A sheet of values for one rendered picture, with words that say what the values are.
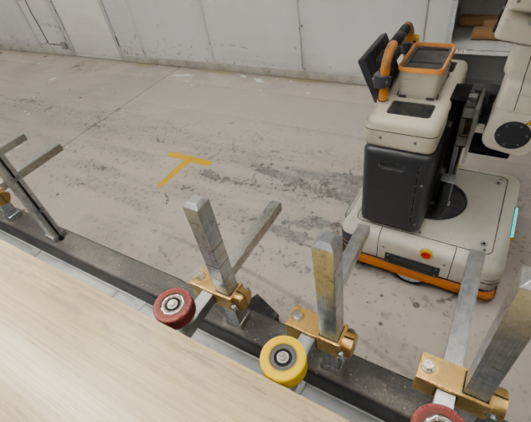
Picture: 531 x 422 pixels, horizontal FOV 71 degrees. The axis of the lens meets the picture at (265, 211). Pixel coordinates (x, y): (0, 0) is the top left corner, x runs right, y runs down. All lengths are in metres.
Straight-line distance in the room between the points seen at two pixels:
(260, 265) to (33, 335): 1.27
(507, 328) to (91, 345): 0.68
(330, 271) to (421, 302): 1.28
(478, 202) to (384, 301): 0.61
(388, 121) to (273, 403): 1.01
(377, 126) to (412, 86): 0.19
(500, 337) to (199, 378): 0.45
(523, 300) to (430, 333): 1.27
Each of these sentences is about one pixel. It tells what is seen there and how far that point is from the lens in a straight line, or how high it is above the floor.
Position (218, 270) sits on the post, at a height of 0.93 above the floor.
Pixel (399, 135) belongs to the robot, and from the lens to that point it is 1.40.
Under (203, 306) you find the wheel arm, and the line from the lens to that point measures 0.86.
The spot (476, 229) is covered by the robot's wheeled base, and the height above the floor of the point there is 0.28.
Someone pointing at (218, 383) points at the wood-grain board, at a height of 0.90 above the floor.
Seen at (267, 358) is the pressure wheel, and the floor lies 0.91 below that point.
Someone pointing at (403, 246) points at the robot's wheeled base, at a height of 0.25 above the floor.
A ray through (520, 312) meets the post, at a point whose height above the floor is 1.10.
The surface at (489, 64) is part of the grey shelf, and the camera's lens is 3.22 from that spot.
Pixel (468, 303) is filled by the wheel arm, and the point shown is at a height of 0.84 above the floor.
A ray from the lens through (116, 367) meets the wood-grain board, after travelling 0.77.
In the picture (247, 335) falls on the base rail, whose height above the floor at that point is 0.70.
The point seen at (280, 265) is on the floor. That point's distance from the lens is 1.95.
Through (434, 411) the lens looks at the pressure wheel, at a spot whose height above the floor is 0.91.
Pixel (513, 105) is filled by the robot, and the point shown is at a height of 0.83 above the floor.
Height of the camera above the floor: 1.52
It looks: 43 degrees down
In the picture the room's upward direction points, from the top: 12 degrees counter-clockwise
